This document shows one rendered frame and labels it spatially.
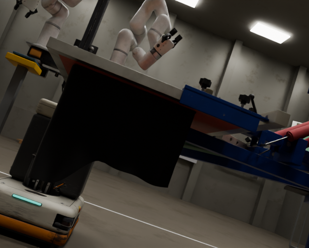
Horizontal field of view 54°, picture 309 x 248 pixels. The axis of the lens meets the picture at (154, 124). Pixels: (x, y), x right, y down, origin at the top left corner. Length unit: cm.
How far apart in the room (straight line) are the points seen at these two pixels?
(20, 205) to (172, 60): 1049
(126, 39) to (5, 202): 125
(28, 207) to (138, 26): 131
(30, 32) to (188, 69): 604
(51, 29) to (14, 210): 113
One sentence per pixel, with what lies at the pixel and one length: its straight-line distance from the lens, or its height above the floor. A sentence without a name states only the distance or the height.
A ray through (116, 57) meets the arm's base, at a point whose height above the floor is 125.
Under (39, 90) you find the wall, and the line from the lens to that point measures 1194.
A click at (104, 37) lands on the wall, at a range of 1221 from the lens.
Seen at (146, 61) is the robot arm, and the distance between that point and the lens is 182.
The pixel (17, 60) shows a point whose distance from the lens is 148.
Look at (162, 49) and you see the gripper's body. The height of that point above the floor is 135.
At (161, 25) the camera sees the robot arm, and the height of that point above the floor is 152.
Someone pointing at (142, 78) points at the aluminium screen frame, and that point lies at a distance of 107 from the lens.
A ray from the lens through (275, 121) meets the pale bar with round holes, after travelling 115.
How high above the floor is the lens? 70
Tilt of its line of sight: 8 degrees up
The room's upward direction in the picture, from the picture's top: 20 degrees clockwise
